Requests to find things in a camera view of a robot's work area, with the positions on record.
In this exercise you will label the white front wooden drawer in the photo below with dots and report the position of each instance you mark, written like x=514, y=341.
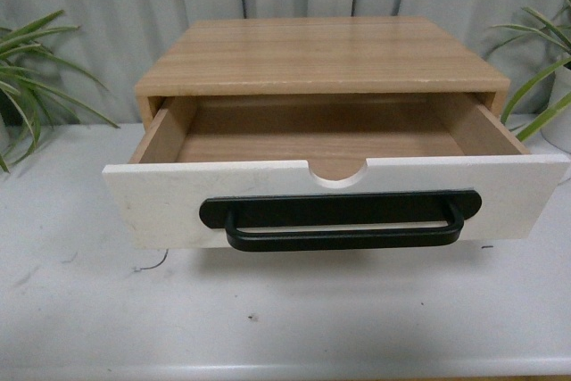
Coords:
x=197, y=148

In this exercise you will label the wooden drawer cabinet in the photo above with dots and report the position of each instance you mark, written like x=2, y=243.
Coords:
x=305, y=56

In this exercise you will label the left green spider plant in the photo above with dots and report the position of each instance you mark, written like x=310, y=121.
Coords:
x=30, y=99

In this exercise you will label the black metal drawer handle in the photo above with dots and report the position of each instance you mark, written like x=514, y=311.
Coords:
x=292, y=223

